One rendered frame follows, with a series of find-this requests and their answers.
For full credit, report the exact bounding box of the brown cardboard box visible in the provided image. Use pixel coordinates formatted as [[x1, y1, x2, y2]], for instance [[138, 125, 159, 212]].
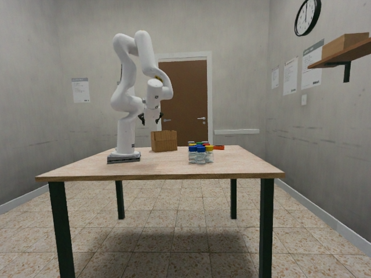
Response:
[[151, 130, 177, 153]]

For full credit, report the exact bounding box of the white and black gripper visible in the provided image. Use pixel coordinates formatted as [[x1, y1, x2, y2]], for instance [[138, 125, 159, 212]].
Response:
[[138, 105, 163, 126]]

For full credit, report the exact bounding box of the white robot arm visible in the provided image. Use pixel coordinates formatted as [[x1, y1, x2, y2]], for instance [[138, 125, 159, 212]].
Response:
[[110, 30, 173, 156]]

